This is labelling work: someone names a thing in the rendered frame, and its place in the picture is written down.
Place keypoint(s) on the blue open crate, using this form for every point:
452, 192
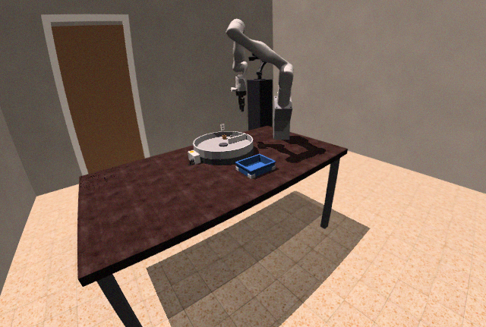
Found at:
255, 165

